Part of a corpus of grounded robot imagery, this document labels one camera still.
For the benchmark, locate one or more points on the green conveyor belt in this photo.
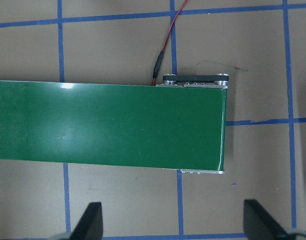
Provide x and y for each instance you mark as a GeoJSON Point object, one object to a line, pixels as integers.
{"type": "Point", "coordinates": [179, 124]}

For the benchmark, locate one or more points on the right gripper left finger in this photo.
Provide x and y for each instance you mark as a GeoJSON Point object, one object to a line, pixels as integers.
{"type": "Point", "coordinates": [90, 225]}

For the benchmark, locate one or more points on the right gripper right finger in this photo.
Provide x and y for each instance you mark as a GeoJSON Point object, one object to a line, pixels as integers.
{"type": "Point", "coordinates": [258, 224]}

